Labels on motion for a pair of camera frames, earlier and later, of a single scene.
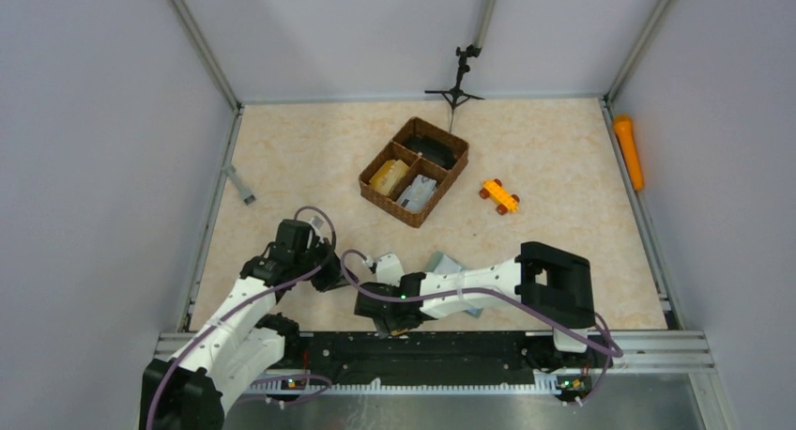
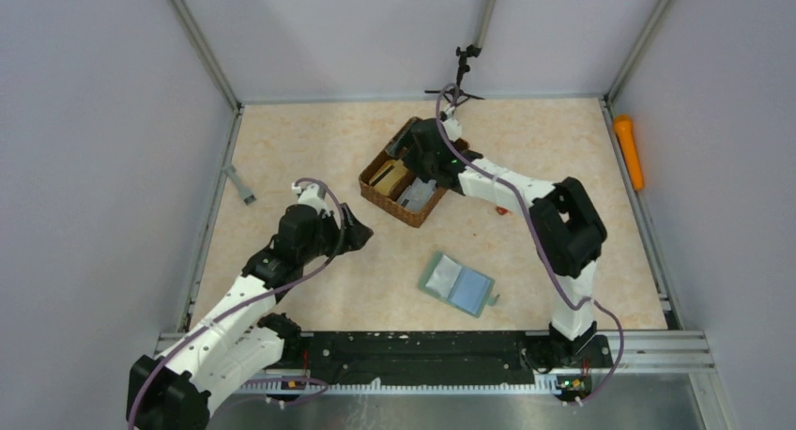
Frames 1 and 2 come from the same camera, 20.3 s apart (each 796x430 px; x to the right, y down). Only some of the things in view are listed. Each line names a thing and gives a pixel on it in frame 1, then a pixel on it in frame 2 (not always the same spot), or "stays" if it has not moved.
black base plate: (439, 357) stays
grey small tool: (247, 194) stays
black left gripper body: (327, 276) to (347, 229)
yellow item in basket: (389, 175) stays
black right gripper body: (386, 321) to (409, 145)
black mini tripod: (452, 97) stays
